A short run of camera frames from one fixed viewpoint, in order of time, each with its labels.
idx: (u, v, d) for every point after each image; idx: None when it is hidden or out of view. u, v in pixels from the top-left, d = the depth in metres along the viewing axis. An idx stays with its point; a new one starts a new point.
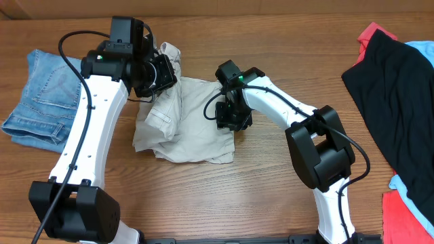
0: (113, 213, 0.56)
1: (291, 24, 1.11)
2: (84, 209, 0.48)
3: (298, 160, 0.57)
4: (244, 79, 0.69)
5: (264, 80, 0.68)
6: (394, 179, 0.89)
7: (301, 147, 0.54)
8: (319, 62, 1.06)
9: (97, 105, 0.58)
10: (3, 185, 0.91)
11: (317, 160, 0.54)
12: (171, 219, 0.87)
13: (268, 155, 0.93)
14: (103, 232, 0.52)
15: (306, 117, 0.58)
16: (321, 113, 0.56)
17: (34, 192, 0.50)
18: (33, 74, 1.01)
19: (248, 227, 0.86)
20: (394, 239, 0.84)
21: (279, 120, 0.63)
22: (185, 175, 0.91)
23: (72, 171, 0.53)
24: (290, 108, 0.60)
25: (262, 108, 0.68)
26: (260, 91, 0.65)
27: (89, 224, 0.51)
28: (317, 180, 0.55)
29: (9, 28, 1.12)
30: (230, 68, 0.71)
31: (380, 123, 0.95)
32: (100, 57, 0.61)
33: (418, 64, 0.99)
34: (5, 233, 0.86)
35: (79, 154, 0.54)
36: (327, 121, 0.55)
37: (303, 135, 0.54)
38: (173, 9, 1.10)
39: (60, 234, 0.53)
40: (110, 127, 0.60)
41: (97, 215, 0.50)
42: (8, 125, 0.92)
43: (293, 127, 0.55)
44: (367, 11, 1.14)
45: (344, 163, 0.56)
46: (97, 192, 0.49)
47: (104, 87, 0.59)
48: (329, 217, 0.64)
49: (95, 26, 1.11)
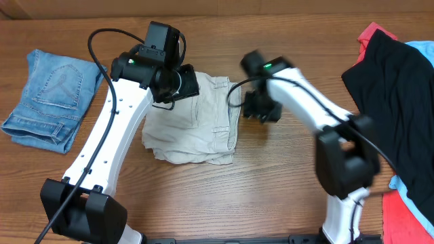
0: (121, 221, 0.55)
1: (291, 24, 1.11)
2: (93, 214, 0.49)
3: (323, 164, 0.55)
4: (270, 67, 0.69)
5: (293, 72, 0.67)
6: (394, 179, 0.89)
7: (331, 152, 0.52)
8: (319, 62, 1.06)
9: (121, 110, 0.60)
10: (4, 185, 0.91)
11: (343, 168, 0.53)
12: (171, 219, 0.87)
13: (268, 155, 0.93)
14: (108, 240, 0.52)
15: (339, 122, 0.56)
16: (356, 120, 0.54)
17: (49, 190, 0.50)
18: (33, 74, 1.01)
19: (248, 227, 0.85)
20: (394, 239, 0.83)
21: (307, 120, 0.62)
22: (185, 175, 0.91)
23: (87, 174, 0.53)
24: (322, 110, 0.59)
25: (288, 102, 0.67)
26: (289, 85, 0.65)
27: (95, 228, 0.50)
28: (340, 188, 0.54)
29: (9, 28, 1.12)
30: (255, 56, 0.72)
31: (380, 123, 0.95)
32: (131, 62, 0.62)
33: (418, 64, 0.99)
34: (5, 233, 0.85)
35: (95, 158, 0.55)
36: (360, 128, 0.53)
37: (333, 139, 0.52)
38: (173, 9, 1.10)
39: (66, 233, 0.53)
40: (129, 137, 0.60)
41: (105, 222, 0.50)
42: (8, 125, 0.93)
43: (325, 131, 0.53)
44: (367, 11, 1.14)
45: (369, 173, 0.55)
46: (108, 198, 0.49)
47: (130, 93, 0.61)
48: (340, 222, 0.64)
49: (95, 26, 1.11)
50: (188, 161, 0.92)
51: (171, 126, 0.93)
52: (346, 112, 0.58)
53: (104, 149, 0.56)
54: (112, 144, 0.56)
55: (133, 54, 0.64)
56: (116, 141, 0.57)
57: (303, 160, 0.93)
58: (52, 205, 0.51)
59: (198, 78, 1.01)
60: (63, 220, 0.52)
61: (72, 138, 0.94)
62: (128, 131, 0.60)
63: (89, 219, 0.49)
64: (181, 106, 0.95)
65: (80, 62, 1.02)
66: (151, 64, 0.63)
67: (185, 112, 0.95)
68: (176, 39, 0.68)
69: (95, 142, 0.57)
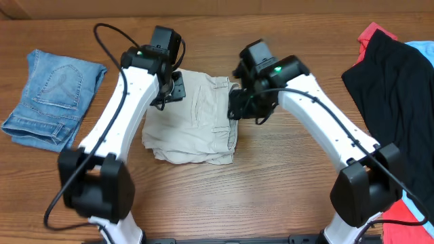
0: (129, 196, 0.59)
1: (291, 24, 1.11)
2: (107, 179, 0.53)
3: (344, 199, 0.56)
4: (281, 70, 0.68)
5: (310, 81, 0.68)
6: None
7: (357, 191, 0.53)
8: (319, 62, 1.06)
9: (131, 92, 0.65)
10: (4, 185, 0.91)
11: (365, 202, 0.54)
12: (171, 219, 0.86)
13: (268, 155, 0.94)
14: (118, 209, 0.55)
15: (365, 154, 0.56)
16: (384, 153, 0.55)
17: (65, 158, 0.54)
18: (33, 74, 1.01)
19: (248, 227, 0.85)
20: (394, 239, 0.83)
21: (326, 144, 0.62)
22: (185, 175, 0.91)
23: (102, 143, 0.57)
24: (347, 138, 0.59)
25: (303, 118, 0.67)
26: (307, 101, 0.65)
27: (107, 196, 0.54)
28: (359, 219, 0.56)
29: (9, 28, 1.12)
30: (260, 49, 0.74)
31: (381, 123, 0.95)
32: (140, 53, 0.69)
33: (417, 65, 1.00)
34: (4, 233, 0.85)
35: (110, 131, 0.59)
36: (388, 162, 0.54)
37: (361, 178, 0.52)
38: (173, 9, 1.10)
39: (76, 203, 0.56)
40: (137, 116, 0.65)
41: (117, 188, 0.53)
42: (8, 125, 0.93)
43: (351, 168, 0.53)
44: (366, 11, 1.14)
45: (389, 201, 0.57)
46: (121, 165, 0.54)
47: (140, 79, 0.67)
48: (346, 237, 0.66)
49: (95, 26, 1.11)
50: (188, 161, 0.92)
51: (172, 126, 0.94)
52: (373, 141, 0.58)
53: (117, 123, 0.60)
54: (124, 118, 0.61)
55: (142, 49, 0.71)
56: (127, 118, 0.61)
57: (303, 160, 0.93)
58: (66, 173, 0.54)
59: (198, 77, 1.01)
60: (76, 188, 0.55)
61: (72, 138, 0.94)
62: (136, 113, 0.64)
63: (102, 184, 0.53)
64: (182, 106, 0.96)
65: (80, 63, 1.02)
66: (157, 56, 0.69)
67: (186, 113, 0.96)
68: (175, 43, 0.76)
69: (107, 118, 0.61)
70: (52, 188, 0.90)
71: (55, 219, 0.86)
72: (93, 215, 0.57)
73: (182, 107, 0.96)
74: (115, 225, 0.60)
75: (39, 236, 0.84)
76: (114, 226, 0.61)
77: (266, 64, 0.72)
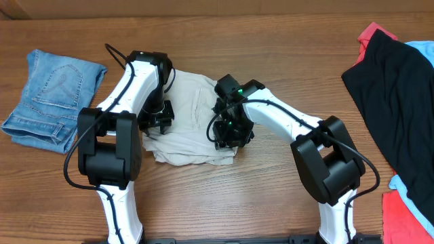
0: (137, 159, 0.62)
1: (291, 24, 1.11)
2: (122, 131, 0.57)
3: (305, 173, 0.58)
4: (243, 92, 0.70)
5: (265, 92, 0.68)
6: (394, 179, 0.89)
7: (309, 160, 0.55)
8: (319, 63, 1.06)
9: (138, 74, 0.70)
10: (4, 185, 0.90)
11: (325, 174, 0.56)
12: (171, 219, 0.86)
13: (268, 155, 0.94)
14: (130, 166, 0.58)
15: (312, 129, 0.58)
16: (327, 125, 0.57)
17: (83, 113, 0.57)
18: (33, 74, 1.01)
19: (248, 227, 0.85)
20: (394, 239, 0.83)
21: (283, 135, 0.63)
22: (185, 175, 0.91)
23: (116, 106, 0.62)
24: (294, 120, 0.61)
25: (265, 121, 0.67)
26: (261, 104, 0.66)
27: (120, 149, 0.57)
28: (326, 194, 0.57)
29: (8, 28, 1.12)
30: (230, 83, 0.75)
31: (380, 123, 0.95)
32: (142, 53, 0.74)
33: (418, 64, 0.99)
34: (5, 233, 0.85)
35: (122, 98, 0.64)
36: (333, 132, 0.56)
37: (308, 148, 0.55)
38: (173, 9, 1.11)
39: (90, 163, 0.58)
40: (144, 95, 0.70)
41: (131, 139, 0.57)
42: (8, 125, 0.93)
43: (298, 141, 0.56)
44: (367, 12, 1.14)
45: (354, 174, 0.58)
46: (135, 118, 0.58)
47: (144, 67, 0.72)
48: (334, 224, 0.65)
49: (95, 26, 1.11)
50: (189, 163, 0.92)
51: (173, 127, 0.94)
52: (317, 119, 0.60)
53: (127, 93, 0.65)
54: (133, 91, 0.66)
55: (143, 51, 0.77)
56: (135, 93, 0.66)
57: None
58: (83, 128, 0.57)
59: (198, 80, 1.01)
60: (91, 144, 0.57)
61: (72, 138, 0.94)
62: (142, 93, 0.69)
63: (117, 137, 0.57)
64: (182, 108, 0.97)
65: (80, 63, 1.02)
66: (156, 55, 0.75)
67: (186, 115, 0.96)
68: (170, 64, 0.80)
69: (118, 90, 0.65)
70: (52, 188, 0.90)
71: (55, 219, 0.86)
72: (105, 177, 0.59)
73: (182, 108, 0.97)
74: (124, 192, 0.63)
75: (39, 237, 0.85)
76: (123, 195, 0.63)
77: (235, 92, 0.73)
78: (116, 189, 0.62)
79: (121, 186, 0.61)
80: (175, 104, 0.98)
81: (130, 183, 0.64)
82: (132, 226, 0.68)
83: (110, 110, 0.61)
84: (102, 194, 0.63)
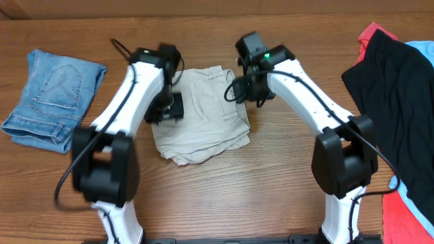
0: (135, 179, 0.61)
1: (291, 24, 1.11)
2: (116, 155, 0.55)
3: (321, 165, 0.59)
4: (270, 57, 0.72)
5: (294, 64, 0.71)
6: (394, 179, 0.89)
7: (332, 154, 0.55)
8: (319, 62, 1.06)
9: (140, 80, 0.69)
10: (3, 185, 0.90)
11: (342, 171, 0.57)
12: (171, 219, 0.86)
13: (268, 155, 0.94)
14: (125, 188, 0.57)
15: (340, 124, 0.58)
16: (357, 121, 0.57)
17: (78, 134, 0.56)
18: (33, 74, 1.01)
19: (248, 227, 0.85)
20: (394, 239, 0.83)
21: (307, 120, 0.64)
22: (185, 175, 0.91)
23: (112, 121, 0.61)
24: (324, 109, 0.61)
25: (289, 99, 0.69)
26: (289, 80, 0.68)
27: (114, 173, 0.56)
28: (337, 188, 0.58)
29: (8, 28, 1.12)
30: (253, 41, 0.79)
31: (380, 123, 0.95)
32: (147, 53, 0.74)
33: (417, 64, 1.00)
34: (5, 233, 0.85)
35: (121, 112, 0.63)
36: (361, 131, 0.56)
37: (334, 142, 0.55)
38: (172, 9, 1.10)
39: (85, 184, 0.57)
40: (146, 101, 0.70)
41: (126, 163, 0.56)
42: (8, 125, 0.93)
43: (326, 134, 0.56)
44: (367, 11, 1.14)
45: (367, 173, 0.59)
46: (131, 141, 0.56)
47: (147, 71, 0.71)
48: (338, 221, 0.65)
49: (95, 26, 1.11)
50: (210, 156, 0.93)
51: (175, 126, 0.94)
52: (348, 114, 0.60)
53: (129, 101, 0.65)
54: (135, 99, 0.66)
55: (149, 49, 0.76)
56: (137, 101, 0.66)
57: (303, 160, 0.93)
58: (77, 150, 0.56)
59: (190, 74, 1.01)
60: (85, 167, 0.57)
61: (72, 138, 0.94)
62: (145, 97, 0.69)
63: (113, 159, 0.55)
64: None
65: (80, 62, 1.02)
66: (163, 55, 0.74)
67: (188, 111, 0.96)
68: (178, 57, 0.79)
69: (119, 97, 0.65)
70: (52, 188, 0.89)
71: (55, 219, 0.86)
72: (100, 197, 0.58)
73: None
74: (119, 211, 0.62)
75: (39, 236, 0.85)
76: (119, 212, 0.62)
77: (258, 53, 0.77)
78: (112, 207, 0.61)
79: (117, 205, 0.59)
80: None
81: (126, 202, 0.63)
82: (130, 234, 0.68)
83: (106, 128, 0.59)
84: (100, 212, 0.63)
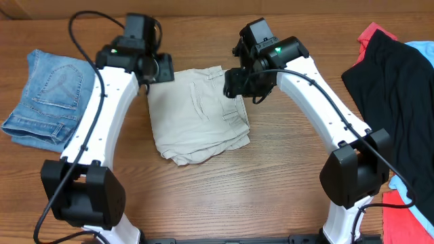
0: (121, 200, 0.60)
1: (290, 24, 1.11)
2: (93, 188, 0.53)
3: (332, 179, 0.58)
4: (281, 51, 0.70)
5: (308, 63, 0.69)
6: (394, 179, 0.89)
7: (346, 172, 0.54)
8: (319, 63, 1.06)
9: (109, 93, 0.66)
10: (3, 185, 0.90)
11: (354, 184, 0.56)
12: (171, 219, 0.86)
13: (268, 155, 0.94)
14: (109, 215, 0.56)
15: (357, 137, 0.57)
16: (374, 136, 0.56)
17: (46, 174, 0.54)
18: (33, 74, 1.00)
19: (248, 227, 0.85)
20: (394, 239, 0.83)
21: (319, 127, 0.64)
22: (185, 175, 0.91)
23: (84, 151, 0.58)
24: (340, 120, 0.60)
25: (299, 102, 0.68)
26: (303, 83, 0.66)
27: (95, 205, 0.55)
28: (346, 199, 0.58)
29: (8, 28, 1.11)
30: (262, 28, 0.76)
31: (380, 123, 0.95)
32: (113, 52, 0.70)
33: (417, 64, 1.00)
34: (4, 233, 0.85)
35: (90, 138, 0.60)
36: (378, 146, 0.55)
37: (350, 158, 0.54)
38: (172, 9, 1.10)
39: (68, 215, 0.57)
40: (121, 111, 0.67)
41: (106, 196, 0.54)
42: (8, 125, 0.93)
43: (340, 149, 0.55)
44: (366, 12, 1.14)
45: (377, 184, 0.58)
46: (106, 173, 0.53)
47: (116, 78, 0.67)
48: (342, 225, 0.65)
49: (95, 26, 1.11)
50: (210, 156, 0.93)
51: (175, 126, 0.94)
52: (365, 126, 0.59)
53: (100, 120, 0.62)
54: (108, 116, 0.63)
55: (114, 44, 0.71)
56: (109, 118, 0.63)
57: (303, 160, 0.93)
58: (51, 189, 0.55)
59: (189, 74, 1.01)
60: (63, 201, 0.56)
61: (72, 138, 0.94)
62: (119, 109, 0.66)
63: (90, 193, 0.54)
64: (179, 105, 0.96)
65: (80, 63, 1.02)
66: (133, 51, 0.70)
67: (187, 111, 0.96)
68: (149, 29, 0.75)
69: (89, 117, 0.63)
70: None
71: (55, 219, 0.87)
72: (86, 223, 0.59)
73: (180, 106, 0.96)
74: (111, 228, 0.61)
75: (39, 236, 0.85)
76: (108, 231, 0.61)
77: (266, 43, 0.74)
78: (101, 228, 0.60)
79: (104, 228, 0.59)
80: (172, 103, 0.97)
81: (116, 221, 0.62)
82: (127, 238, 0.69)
83: (77, 160, 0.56)
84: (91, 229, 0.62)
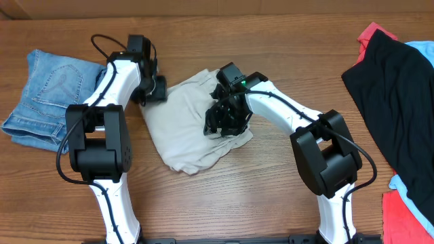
0: (128, 152, 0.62)
1: (290, 24, 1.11)
2: (110, 120, 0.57)
3: (304, 165, 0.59)
4: (246, 84, 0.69)
5: (268, 85, 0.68)
6: (394, 179, 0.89)
7: (308, 152, 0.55)
8: (319, 63, 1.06)
9: (121, 72, 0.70)
10: (3, 185, 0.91)
11: (323, 166, 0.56)
12: (171, 219, 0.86)
13: (268, 155, 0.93)
14: (121, 157, 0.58)
15: (311, 123, 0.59)
16: (327, 118, 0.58)
17: (70, 110, 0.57)
18: (33, 74, 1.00)
19: (248, 227, 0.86)
20: (394, 239, 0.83)
21: (283, 125, 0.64)
22: (185, 175, 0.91)
23: (102, 99, 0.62)
24: (295, 114, 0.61)
25: (266, 112, 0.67)
26: (264, 96, 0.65)
27: (110, 139, 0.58)
28: (323, 186, 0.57)
29: (7, 28, 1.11)
30: (233, 70, 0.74)
31: (380, 123, 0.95)
32: (121, 53, 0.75)
33: (417, 64, 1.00)
34: (5, 233, 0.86)
35: (107, 95, 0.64)
36: (332, 126, 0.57)
37: (308, 139, 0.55)
38: (172, 9, 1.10)
39: (81, 161, 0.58)
40: (129, 89, 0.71)
41: (120, 132, 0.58)
42: (8, 125, 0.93)
43: (298, 132, 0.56)
44: (367, 11, 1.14)
45: (350, 168, 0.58)
46: (121, 109, 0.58)
47: (124, 64, 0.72)
48: (333, 220, 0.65)
49: (95, 26, 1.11)
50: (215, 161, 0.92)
51: (173, 132, 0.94)
52: (317, 112, 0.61)
53: (112, 87, 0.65)
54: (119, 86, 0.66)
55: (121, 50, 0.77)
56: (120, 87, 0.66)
57: None
58: (71, 125, 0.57)
59: (179, 86, 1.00)
60: (82, 139, 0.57)
61: None
62: (125, 89, 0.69)
63: (106, 127, 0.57)
64: (175, 112, 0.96)
65: (80, 62, 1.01)
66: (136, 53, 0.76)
67: (186, 118, 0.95)
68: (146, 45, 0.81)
69: (103, 85, 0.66)
70: (51, 188, 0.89)
71: (55, 219, 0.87)
72: (97, 171, 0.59)
73: (176, 112, 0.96)
74: (118, 184, 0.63)
75: (39, 236, 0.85)
76: (116, 190, 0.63)
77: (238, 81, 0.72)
78: (110, 182, 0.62)
79: (114, 179, 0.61)
80: (169, 110, 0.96)
81: (123, 176, 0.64)
82: (129, 221, 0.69)
83: (96, 105, 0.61)
84: (97, 190, 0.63)
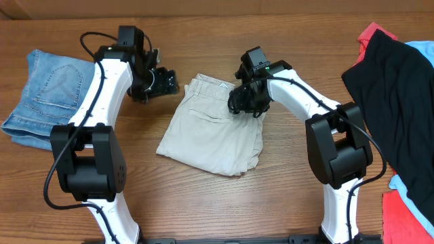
0: (121, 169, 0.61)
1: (291, 24, 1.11)
2: (99, 146, 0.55)
3: (314, 154, 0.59)
4: (270, 70, 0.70)
5: (291, 72, 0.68)
6: (394, 179, 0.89)
7: (320, 139, 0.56)
8: (319, 63, 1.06)
9: (109, 76, 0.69)
10: (4, 185, 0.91)
11: (333, 155, 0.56)
12: (171, 219, 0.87)
13: (268, 155, 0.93)
14: (113, 180, 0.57)
15: (329, 112, 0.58)
16: (345, 108, 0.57)
17: (55, 133, 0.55)
18: (33, 74, 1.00)
19: (248, 227, 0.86)
20: (394, 239, 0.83)
21: (301, 112, 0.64)
22: (185, 175, 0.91)
23: (89, 117, 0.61)
24: (313, 102, 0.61)
25: (285, 99, 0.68)
26: (285, 83, 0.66)
27: (102, 164, 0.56)
28: (331, 174, 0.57)
29: (7, 28, 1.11)
30: (258, 55, 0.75)
31: (381, 123, 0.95)
32: (110, 49, 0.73)
33: (418, 65, 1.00)
34: (5, 233, 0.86)
35: (94, 108, 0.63)
36: (349, 116, 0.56)
37: (323, 127, 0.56)
38: (172, 9, 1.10)
39: (72, 185, 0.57)
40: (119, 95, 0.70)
41: (110, 154, 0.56)
42: (8, 125, 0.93)
43: (314, 118, 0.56)
44: (367, 11, 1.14)
45: (360, 161, 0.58)
46: (111, 131, 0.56)
47: (114, 67, 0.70)
48: (336, 216, 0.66)
49: (95, 26, 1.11)
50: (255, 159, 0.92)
51: (209, 146, 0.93)
52: (336, 103, 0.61)
53: (101, 99, 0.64)
54: (107, 95, 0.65)
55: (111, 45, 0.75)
56: (108, 97, 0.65)
57: (303, 160, 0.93)
58: (58, 150, 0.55)
59: (182, 108, 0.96)
60: (70, 164, 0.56)
61: None
62: (116, 95, 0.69)
63: (96, 153, 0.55)
64: (197, 130, 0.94)
65: (80, 62, 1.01)
66: (127, 50, 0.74)
67: (212, 128, 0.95)
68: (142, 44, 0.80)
69: (89, 99, 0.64)
70: (51, 189, 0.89)
71: (55, 219, 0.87)
72: (90, 194, 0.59)
73: (197, 130, 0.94)
74: (112, 203, 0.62)
75: (39, 236, 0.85)
76: (111, 207, 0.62)
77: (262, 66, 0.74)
78: (104, 201, 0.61)
79: (108, 198, 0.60)
80: (190, 131, 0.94)
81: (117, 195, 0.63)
82: (127, 230, 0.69)
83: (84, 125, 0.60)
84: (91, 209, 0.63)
